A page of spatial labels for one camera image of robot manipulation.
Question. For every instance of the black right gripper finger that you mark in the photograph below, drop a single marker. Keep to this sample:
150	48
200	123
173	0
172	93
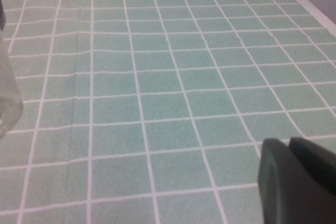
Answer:
296	182

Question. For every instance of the clear bottle white cap green label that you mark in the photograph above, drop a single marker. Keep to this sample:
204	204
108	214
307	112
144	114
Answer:
9	103

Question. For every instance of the green checked tablecloth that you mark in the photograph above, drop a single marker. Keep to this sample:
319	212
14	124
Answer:
157	77

